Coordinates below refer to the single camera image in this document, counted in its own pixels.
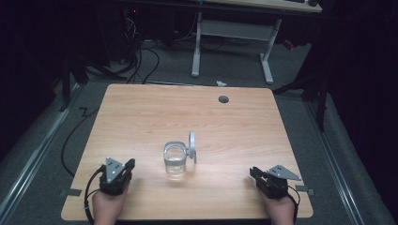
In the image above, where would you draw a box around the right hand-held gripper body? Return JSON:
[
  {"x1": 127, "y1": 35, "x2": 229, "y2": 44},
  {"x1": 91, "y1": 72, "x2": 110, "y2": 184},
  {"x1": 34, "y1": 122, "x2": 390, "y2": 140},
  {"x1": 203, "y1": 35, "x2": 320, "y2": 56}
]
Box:
[{"x1": 258, "y1": 164, "x2": 302, "y2": 200}]

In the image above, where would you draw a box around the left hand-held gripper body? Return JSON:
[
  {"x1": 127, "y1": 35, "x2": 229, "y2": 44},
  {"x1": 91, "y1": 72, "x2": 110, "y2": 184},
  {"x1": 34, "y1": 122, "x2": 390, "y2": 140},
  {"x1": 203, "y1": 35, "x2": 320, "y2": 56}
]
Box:
[{"x1": 99, "y1": 157, "x2": 132, "y2": 197}]

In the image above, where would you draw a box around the clear glass jar with hinged lid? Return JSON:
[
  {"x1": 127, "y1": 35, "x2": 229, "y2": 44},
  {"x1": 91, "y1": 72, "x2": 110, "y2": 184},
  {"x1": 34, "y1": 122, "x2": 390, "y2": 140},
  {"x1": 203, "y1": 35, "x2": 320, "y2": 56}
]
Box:
[{"x1": 162, "y1": 130, "x2": 198, "y2": 182}]

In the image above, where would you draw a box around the person's right hand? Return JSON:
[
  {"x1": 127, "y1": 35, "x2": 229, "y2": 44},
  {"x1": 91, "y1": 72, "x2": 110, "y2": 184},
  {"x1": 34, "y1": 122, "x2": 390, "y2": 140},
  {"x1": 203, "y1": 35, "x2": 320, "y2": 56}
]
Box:
[{"x1": 258, "y1": 187, "x2": 297, "y2": 225}]

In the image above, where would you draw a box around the grey tape strip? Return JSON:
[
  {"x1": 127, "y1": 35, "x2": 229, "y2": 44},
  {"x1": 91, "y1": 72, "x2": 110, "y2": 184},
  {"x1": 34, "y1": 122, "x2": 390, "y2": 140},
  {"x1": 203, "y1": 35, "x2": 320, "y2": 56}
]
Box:
[
  {"x1": 294, "y1": 185, "x2": 315, "y2": 197},
  {"x1": 59, "y1": 187, "x2": 83, "y2": 198}
]

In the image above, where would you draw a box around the black stand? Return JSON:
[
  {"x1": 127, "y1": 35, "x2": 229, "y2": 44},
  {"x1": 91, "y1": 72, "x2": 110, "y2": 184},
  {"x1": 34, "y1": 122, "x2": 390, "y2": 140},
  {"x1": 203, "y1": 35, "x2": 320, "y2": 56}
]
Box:
[
  {"x1": 57, "y1": 54, "x2": 90, "y2": 113},
  {"x1": 271, "y1": 73, "x2": 330, "y2": 132}
]

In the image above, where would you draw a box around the white-framed wooden desk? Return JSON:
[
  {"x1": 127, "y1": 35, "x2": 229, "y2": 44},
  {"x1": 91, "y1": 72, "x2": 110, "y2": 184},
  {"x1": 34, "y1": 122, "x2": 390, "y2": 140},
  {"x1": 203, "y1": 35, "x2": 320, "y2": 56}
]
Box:
[{"x1": 191, "y1": 0, "x2": 323, "y2": 85}]

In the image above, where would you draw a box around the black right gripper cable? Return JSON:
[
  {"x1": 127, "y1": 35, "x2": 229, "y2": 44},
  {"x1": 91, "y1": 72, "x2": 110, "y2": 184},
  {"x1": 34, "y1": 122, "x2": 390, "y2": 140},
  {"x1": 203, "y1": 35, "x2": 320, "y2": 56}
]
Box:
[{"x1": 286, "y1": 185, "x2": 301, "y2": 225}]

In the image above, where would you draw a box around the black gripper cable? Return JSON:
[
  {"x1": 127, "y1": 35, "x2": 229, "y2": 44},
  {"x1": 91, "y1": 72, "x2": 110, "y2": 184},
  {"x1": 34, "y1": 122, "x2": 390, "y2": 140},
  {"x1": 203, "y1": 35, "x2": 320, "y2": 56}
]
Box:
[
  {"x1": 83, "y1": 164, "x2": 107, "y2": 225},
  {"x1": 286, "y1": 185, "x2": 301, "y2": 225}
]

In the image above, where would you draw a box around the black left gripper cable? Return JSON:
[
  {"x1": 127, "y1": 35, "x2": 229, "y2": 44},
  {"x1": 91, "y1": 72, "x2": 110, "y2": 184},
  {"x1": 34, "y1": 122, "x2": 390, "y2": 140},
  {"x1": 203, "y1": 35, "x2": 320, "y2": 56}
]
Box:
[{"x1": 83, "y1": 164, "x2": 107, "y2": 225}]

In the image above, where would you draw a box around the black cable on floor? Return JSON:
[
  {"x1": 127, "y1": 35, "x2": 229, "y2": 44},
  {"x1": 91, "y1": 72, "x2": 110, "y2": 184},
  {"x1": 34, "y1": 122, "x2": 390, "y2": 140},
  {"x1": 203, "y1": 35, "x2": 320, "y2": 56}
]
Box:
[{"x1": 60, "y1": 106, "x2": 100, "y2": 178}]

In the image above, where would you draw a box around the aluminium floor rail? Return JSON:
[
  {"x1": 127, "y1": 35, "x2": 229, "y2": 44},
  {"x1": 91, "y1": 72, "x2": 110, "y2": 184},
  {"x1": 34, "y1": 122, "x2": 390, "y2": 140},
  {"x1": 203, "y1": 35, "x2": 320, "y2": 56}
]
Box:
[
  {"x1": 0, "y1": 83, "x2": 81, "y2": 225},
  {"x1": 303, "y1": 98, "x2": 366, "y2": 225}
]

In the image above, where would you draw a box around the bundle of black cables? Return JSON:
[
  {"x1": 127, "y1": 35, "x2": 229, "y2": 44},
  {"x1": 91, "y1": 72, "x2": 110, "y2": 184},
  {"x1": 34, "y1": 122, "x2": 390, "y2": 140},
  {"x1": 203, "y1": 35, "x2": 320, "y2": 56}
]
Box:
[{"x1": 120, "y1": 12, "x2": 161, "y2": 85}]

